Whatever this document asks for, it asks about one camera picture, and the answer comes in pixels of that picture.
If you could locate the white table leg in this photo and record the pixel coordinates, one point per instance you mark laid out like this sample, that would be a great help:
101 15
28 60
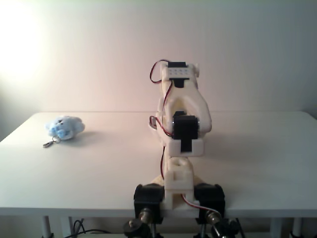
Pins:
65 228
46 226
275 228

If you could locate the black table clamp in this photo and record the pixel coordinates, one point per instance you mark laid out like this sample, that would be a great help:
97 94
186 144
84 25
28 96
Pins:
210 196
148 196

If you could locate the black tripod mount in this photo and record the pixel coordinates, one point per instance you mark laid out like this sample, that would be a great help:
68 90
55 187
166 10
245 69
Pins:
132 226

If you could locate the black camera stand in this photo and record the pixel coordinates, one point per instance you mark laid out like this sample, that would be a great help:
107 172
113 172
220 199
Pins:
227 229

